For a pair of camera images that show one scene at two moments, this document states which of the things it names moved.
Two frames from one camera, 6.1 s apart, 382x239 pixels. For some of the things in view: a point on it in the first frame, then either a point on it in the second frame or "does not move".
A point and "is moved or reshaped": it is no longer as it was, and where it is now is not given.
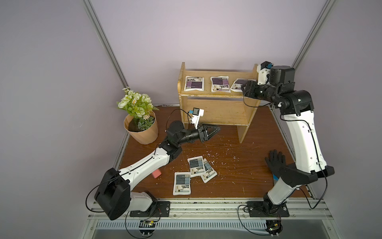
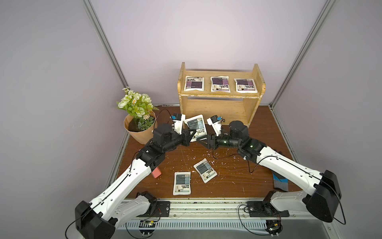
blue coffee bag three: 182,183 does not move
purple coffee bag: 220,83 does not move
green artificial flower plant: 140,106 does not move
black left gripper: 201,129 to 184,139
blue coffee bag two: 210,172 does not move
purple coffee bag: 194,83 does not move
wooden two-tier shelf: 219,94 does not move
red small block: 156,173 does not move
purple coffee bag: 237,85 is moved or reshaped
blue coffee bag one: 196,166 is moved or reshaped
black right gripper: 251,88 to 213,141
